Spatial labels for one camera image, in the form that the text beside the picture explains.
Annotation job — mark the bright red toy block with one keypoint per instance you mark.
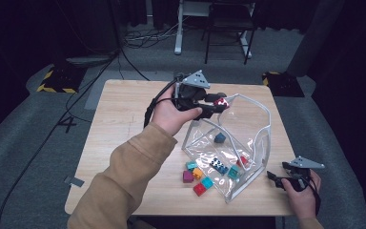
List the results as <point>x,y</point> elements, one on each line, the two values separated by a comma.
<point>199,190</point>

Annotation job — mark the white desk frame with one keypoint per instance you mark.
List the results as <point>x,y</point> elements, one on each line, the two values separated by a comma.
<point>178,31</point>

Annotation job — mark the orange toy block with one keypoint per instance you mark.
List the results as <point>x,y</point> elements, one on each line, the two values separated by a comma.
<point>198,173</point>

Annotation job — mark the person's left hand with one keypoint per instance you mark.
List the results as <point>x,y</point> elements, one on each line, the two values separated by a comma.
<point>170,117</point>

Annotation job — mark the black chair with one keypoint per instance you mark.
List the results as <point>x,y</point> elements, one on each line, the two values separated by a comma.
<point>232,19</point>

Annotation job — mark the teal toy block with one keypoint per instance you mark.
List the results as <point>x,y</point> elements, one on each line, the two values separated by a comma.
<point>234,172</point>
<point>191,165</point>

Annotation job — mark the light blue toy block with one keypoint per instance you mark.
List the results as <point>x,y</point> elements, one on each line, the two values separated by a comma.
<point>207,182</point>

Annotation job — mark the long dark blue toy block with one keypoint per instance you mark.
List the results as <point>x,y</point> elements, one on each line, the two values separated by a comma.
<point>219,165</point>

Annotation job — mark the person's right hand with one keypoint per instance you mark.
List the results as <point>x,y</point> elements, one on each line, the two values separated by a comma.
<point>303,200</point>

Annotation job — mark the dark red toy block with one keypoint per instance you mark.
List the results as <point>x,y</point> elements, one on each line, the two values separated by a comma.
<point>243,161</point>
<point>221,102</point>

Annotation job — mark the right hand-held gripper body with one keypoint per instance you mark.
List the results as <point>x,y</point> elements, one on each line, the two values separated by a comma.
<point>298,178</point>

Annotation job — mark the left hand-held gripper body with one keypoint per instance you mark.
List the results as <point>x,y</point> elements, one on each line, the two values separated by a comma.
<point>189,95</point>

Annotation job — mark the grey curtain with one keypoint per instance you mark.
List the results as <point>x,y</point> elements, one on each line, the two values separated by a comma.
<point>314,38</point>

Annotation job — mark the grey tape piece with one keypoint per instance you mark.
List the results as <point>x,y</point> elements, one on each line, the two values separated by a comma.
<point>74,181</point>

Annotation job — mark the small dark blue toy block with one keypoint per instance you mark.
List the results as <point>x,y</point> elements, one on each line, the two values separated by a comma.
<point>219,138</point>

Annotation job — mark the magenta toy block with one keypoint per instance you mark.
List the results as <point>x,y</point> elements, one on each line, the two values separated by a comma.
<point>187,176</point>

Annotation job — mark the black yellow striped base plate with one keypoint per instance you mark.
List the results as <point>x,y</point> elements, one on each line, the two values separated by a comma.
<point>62,79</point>
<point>284,84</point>

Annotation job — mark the clear plastic zipper bag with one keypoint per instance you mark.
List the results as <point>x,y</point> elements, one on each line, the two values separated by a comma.
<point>244,140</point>

